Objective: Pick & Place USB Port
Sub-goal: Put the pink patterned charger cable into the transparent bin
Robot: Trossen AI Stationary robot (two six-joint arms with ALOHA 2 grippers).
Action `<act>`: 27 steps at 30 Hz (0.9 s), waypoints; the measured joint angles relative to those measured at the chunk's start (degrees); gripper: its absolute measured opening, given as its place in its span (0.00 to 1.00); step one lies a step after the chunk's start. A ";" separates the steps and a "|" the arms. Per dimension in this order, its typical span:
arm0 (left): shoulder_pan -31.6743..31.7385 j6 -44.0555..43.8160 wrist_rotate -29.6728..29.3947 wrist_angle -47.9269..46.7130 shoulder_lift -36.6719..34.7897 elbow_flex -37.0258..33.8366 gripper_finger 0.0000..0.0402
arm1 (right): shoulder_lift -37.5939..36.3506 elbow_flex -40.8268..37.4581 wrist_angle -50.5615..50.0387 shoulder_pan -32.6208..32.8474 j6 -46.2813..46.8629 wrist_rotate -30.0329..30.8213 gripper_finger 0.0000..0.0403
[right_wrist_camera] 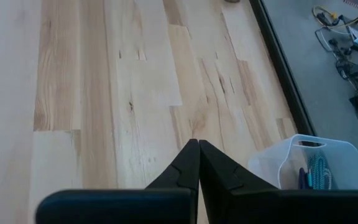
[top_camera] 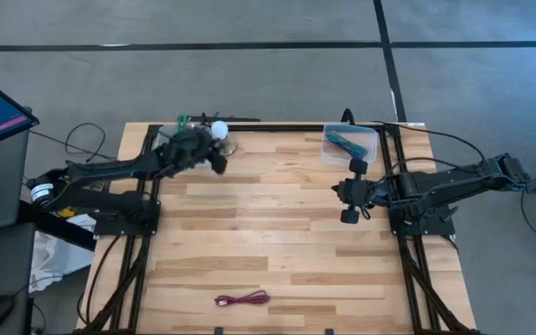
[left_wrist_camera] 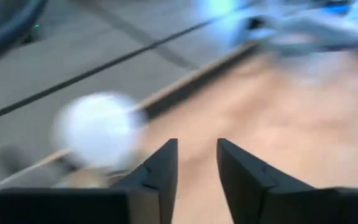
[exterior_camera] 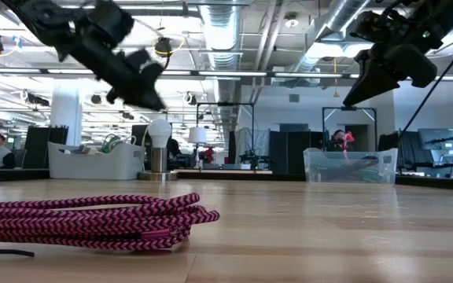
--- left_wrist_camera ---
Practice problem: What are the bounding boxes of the white bulb on brass base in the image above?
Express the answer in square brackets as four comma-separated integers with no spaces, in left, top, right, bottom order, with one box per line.
[50,91,150,189]

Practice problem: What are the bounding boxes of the grey translucent plastic container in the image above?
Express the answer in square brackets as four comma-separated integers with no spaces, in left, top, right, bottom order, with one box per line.
[233,6,358,63]

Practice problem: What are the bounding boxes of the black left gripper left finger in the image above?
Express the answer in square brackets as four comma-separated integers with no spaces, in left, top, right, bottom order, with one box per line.
[0,138,179,224]

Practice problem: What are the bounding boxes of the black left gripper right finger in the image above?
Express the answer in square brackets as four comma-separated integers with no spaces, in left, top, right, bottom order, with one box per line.
[216,138,358,224]

